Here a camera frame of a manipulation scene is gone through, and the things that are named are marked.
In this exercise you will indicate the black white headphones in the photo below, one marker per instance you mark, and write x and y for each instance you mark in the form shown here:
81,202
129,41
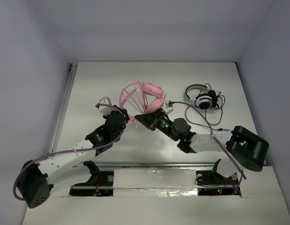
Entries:
205,98

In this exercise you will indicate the aluminium rail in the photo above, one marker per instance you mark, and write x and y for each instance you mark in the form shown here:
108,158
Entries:
127,164

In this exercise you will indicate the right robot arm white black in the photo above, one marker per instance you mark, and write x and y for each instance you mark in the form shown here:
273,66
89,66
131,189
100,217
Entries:
242,148

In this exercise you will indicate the pink headphones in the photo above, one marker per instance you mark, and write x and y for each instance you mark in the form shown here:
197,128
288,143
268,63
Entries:
145,97

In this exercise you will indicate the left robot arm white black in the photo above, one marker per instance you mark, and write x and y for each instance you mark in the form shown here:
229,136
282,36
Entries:
50,173

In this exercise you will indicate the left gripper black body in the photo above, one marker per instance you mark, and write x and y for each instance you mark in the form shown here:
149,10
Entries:
121,116

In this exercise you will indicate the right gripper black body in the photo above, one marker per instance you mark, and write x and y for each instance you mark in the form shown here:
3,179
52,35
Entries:
160,116

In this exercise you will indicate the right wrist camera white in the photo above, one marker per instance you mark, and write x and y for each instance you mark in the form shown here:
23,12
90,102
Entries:
169,107

